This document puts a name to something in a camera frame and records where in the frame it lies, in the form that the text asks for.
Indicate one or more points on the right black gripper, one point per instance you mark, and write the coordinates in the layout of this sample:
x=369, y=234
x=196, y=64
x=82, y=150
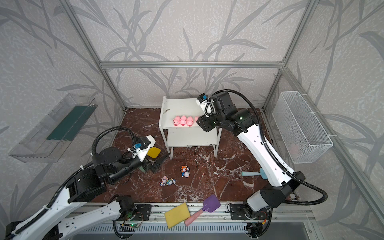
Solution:
x=202, y=122

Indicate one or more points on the white two-tier shelf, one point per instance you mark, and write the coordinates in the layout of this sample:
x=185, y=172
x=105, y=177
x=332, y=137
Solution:
x=184, y=136

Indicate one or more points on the clear plastic wall bin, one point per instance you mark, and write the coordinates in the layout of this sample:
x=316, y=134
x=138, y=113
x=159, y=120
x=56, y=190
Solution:
x=47, y=142

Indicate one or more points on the purple pink toy shovel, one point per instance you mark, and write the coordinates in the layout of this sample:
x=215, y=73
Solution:
x=210, y=204

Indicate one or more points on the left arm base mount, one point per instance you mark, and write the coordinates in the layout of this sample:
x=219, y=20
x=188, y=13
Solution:
x=141, y=212

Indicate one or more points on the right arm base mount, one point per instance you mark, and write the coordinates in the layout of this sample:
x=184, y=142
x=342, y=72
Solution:
x=241, y=212

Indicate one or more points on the light blue toy shovel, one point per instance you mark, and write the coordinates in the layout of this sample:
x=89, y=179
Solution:
x=260, y=173

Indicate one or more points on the white wire mesh basket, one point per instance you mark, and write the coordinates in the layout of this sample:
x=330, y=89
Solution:
x=298, y=124

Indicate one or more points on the teal Doraemon figure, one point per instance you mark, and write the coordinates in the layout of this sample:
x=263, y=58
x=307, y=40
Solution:
x=171, y=182

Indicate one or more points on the pink toy in basket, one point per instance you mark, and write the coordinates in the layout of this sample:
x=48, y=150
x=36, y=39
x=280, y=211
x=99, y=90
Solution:
x=294, y=151

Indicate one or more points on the yellow toy shovel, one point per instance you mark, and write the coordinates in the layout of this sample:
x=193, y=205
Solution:
x=154, y=152

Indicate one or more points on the yellow sponge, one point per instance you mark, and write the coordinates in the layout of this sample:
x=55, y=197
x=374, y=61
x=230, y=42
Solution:
x=177, y=215

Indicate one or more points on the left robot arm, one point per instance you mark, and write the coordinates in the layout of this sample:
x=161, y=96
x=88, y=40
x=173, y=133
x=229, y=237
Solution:
x=107, y=167

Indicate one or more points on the pink hooded Doraemon figure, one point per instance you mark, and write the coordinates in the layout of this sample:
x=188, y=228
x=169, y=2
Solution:
x=164, y=181

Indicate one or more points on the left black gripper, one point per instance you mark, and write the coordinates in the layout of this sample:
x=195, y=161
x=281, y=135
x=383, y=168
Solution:
x=153, y=161

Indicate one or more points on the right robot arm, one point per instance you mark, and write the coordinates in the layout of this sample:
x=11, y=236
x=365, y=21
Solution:
x=232, y=111

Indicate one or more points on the white sheep Doraemon figure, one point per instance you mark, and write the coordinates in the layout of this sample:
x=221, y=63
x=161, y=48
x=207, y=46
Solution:
x=186, y=174

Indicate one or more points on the green circuit board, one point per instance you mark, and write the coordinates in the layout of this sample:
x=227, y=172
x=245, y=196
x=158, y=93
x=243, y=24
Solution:
x=130, y=227

